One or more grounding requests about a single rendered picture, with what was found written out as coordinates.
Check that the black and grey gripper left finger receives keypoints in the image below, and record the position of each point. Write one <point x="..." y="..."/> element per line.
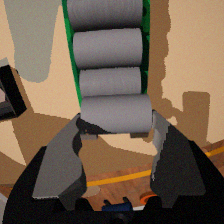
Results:
<point x="52" y="181"/>

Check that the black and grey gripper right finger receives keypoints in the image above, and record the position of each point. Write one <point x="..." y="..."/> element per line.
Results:
<point x="183" y="176"/>

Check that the grey cylinder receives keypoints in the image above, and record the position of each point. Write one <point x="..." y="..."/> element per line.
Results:
<point x="89" y="15"/>
<point x="110" y="81"/>
<point x="108" y="48"/>
<point x="116" y="114"/>

